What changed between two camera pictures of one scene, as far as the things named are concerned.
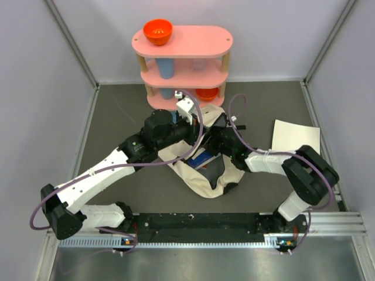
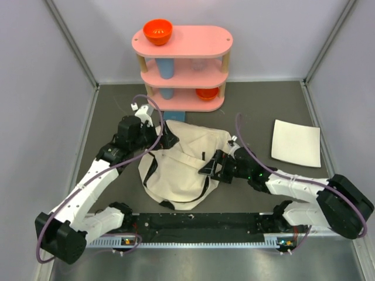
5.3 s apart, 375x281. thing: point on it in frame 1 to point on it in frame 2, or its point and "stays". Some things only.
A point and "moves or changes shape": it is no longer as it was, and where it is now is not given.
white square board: (287, 136) stays
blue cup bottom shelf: (166, 93) stays
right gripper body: (215, 144) to (233, 170)
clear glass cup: (198, 64) stays
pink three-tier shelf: (193, 64) stays
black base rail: (216, 225) stays
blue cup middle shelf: (166, 67) stays
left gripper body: (180, 130) to (148, 136)
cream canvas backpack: (211, 181) moves or changes shape
